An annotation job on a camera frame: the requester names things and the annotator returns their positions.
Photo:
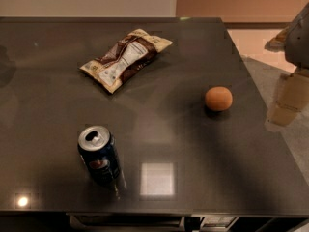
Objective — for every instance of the brown white snack bag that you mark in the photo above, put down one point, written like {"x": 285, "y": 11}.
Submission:
{"x": 125, "y": 59}

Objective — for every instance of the blue pepsi can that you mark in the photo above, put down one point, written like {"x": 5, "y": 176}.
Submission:
{"x": 96, "y": 146}

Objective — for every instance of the orange round fruit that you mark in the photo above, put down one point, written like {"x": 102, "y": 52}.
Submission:
{"x": 218, "y": 99}

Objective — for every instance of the dark shelf under table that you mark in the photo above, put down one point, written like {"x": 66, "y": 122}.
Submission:
{"x": 202, "y": 223}

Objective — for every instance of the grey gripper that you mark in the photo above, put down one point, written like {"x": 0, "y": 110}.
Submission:
{"x": 299, "y": 43}

